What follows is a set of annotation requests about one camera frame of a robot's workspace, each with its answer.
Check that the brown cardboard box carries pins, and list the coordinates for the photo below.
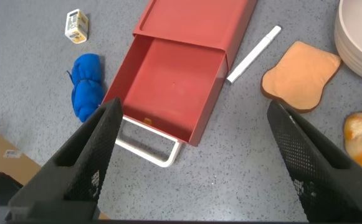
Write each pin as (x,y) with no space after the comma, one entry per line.
(0,165)

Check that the blue rolled cloth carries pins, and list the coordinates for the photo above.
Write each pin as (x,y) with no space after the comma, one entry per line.
(85,87)

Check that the beige ribbed bowl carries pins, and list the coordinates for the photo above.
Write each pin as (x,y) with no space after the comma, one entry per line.
(359,34)

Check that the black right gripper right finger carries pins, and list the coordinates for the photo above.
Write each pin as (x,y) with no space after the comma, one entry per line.
(324,180)

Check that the brown toast slice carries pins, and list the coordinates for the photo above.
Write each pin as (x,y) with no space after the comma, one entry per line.
(300,76)

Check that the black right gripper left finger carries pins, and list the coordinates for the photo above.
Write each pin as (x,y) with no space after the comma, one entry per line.
(84,161)

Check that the red drawer cabinet case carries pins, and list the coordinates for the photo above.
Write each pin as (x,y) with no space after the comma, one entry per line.
(193,18)

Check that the white marker pen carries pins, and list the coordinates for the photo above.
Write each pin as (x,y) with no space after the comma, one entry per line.
(254,54)

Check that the small white yellow carton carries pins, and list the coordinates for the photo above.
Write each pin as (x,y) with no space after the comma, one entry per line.
(76,26)

